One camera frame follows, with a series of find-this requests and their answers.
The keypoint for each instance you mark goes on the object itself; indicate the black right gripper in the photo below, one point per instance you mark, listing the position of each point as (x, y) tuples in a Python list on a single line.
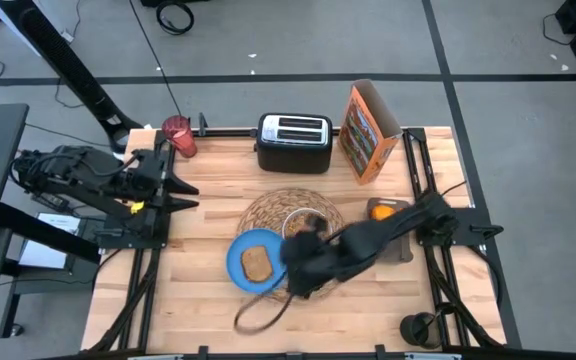
[(313, 260)]

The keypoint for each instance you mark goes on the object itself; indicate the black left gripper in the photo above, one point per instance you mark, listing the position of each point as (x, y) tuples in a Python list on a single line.
[(150, 185)]

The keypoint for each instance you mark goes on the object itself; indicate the brown toast slice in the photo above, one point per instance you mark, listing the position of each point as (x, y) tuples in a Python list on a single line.
[(257, 264)]

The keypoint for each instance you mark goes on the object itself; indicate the red faceted cup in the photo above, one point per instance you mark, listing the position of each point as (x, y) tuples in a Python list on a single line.
[(180, 135)]

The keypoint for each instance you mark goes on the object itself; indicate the blue plate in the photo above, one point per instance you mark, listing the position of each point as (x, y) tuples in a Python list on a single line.
[(248, 240)]

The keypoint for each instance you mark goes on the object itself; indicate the red orange apple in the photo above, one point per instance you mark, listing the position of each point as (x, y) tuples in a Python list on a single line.
[(381, 212)]

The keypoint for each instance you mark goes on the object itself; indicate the orange cereal box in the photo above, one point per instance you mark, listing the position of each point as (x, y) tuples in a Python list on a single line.
[(363, 140)]

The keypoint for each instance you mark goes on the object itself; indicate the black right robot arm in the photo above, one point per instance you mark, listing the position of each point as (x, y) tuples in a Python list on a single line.
[(393, 230)]

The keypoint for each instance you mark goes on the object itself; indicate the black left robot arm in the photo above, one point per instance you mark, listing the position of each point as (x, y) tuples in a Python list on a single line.
[(68, 172)]

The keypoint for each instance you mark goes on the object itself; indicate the brown cereal pieces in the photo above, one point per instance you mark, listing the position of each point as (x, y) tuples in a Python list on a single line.
[(295, 225)]

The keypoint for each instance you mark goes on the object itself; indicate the yellow tag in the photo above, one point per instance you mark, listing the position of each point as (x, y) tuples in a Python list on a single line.
[(137, 207)]

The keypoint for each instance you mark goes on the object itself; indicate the round woven placemat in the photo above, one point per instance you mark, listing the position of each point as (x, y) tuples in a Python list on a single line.
[(268, 205)]

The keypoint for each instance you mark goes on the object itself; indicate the grey rectangular tray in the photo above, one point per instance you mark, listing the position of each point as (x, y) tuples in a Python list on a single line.
[(403, 255)]

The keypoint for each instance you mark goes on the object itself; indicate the black toaster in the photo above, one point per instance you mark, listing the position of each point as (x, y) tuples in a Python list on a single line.
[(293, 157)]

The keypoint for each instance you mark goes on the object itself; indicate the black cup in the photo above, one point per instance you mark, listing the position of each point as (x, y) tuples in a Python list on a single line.
[(420, 330)]

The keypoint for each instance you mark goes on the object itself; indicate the white paper sheet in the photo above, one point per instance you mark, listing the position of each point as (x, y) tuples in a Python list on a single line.
[(43, 255)]

